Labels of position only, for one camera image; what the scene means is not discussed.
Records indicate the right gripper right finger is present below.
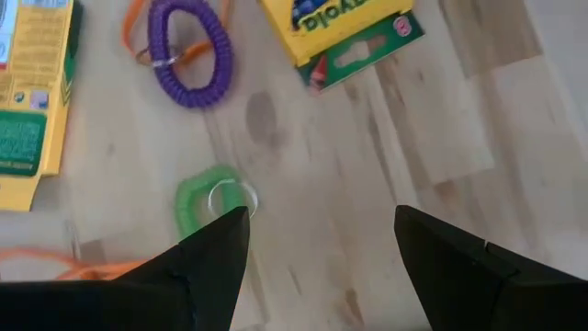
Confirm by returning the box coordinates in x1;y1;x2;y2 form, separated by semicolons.
393;204;588;331

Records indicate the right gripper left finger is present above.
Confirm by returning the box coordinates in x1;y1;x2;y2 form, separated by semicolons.
0;205;252;331

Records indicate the green coil wrist keychain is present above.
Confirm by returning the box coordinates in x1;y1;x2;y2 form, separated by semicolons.
173;164;259;243

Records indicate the yellow Crayola crayon box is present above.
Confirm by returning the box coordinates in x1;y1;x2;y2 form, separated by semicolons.
0;0;85;212
259;0;426;96

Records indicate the purple coil wrist keychain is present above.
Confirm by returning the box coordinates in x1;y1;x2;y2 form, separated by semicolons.
146;0;234;110

